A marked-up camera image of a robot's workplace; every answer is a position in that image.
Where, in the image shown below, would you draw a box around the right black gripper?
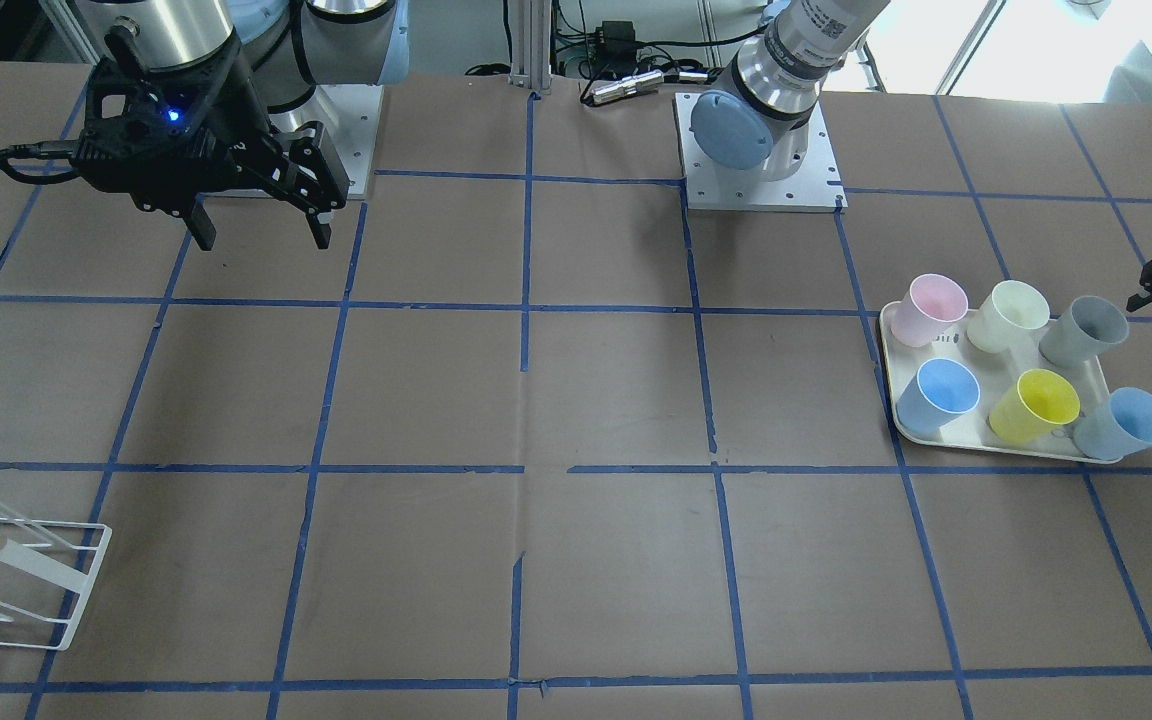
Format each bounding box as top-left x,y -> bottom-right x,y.
70,29 -> 349,251

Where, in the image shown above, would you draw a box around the white plastic cup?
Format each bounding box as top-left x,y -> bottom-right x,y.
1038,295 -> 1130,367

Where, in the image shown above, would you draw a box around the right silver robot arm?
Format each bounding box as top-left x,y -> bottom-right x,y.
68,1 -> 1152,356

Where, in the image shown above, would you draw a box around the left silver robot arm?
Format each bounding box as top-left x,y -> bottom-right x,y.
675,1 -> 890,211

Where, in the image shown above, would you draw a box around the blue plastic cup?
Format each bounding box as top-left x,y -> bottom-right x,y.
895,357 -> 980,435
1071,387 -> 1152,462

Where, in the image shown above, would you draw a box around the yellow plastic cup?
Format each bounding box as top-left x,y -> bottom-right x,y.
987,367 -> 1082,445

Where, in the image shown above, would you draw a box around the pale green plastic cup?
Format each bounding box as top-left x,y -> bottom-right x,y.
967,281 -> 1049,354

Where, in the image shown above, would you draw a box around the pink plastic cup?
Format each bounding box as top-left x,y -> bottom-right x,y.
890,273 -> 970,348

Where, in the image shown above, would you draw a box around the cream plastic tray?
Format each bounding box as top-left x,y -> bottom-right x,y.
878,301 -> 1123,464

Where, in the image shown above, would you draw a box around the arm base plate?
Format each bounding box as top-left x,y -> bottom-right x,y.
675,90 -> 849,213
270,85 -> 387,200

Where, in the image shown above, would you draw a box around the white wire cup rack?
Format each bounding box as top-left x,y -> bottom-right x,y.
0,500 -> 113,651

